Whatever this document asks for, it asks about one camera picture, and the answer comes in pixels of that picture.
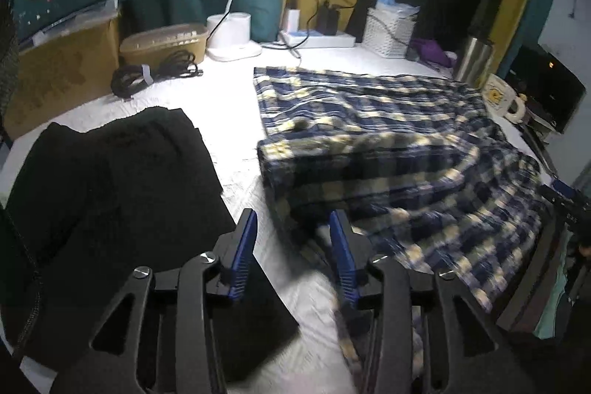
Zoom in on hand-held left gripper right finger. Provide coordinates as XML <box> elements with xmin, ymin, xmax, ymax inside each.
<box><xmin>328</xmin><ymin>209</ymin><xmax>522</xmax><ymax>394</ymax></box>

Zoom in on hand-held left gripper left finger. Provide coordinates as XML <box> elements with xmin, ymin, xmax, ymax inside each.
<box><xmin>51</xmin><ymin>208</ymin><xmax>259</xmax><ymax>394</ymax></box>

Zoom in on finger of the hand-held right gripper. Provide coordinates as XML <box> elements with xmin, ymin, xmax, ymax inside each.
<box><xmin>538</xmin><ymin>184</ymin><xmax>591</xmax><ymax>222</ymax></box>

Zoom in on blue plaid shirt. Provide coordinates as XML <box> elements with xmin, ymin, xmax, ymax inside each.
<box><xmin>253</xmin><ymin>66</ymin><xmax>552</xmax><ymax>381</ymax></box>

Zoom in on black folded pants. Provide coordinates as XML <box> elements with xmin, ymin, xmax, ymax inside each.
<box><xmin>7</xmin><ymin>107</ymin><xmax>301</xmax><ymax>383</ymax></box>

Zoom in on dark screen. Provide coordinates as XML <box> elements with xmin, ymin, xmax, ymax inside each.
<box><xmin>505</xmin><ymin>45</ymin><xmax>587</xmax><ymax>134</ymax></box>

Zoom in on white printed mug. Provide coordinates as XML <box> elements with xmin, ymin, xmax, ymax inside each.
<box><xmin>480</xmin><ymin>73</ymin><xmax>528</xmax><ymax>123</ymax></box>

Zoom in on stainless steel tumbler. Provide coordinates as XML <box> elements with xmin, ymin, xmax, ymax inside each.
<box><xmin>452</xmin><ymin>25</ymin><xmax>497</xmax><ymax>88</ymax></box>

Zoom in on purple cloth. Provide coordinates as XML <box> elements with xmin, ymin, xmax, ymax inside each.
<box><xmin>409</xmin><ymin>38</ymin><xmax>455</xmax><ymax>69</ymax></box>

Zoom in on white power strip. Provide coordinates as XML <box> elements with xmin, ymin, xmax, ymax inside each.
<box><xmin>278</xmin><ymin>29</ymin><xmax>357</xmax><ymax>49</ymax></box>

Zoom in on white tissue roll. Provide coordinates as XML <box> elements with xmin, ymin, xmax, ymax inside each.
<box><xmin>206</xmin><ymin>12</ymin><xmax>252</xmax><ymax>49</ymax></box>

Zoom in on white woven basket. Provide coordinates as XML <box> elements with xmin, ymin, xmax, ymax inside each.
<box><xmin>361</xmin><ymin>7</ymin><xmax>419</xmax><ymax>59</ymax></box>

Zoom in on black power adapter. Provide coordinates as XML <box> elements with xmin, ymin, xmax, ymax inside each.
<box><xmin>316</xmin><ymin>0</ymin><xmax>342</xmax><ymax>35</ymax></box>

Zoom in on white charger plug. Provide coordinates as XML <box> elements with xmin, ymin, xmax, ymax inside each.
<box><xmin>281</xmin><ymin>7</ymin><xmax>303</xmax><ymax>32</ymax></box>

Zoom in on blue plastic bag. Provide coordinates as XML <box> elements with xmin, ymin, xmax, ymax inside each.
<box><xmin>374</xmin><ymin>0</ymin><xmax>421</xmax><ymax>17</ymax></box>

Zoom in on cardboard box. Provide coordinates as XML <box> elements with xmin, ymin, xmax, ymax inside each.
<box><xmin>2</xmin><ymin>1</ymin><xmax>123</xmax><ymax>141</ymax></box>

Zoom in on black cable bundle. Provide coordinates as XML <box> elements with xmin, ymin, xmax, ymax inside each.
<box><xmin>111</xmin><ymin>49</ymin><xmax>205</xmax><ymax>99</ymax></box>

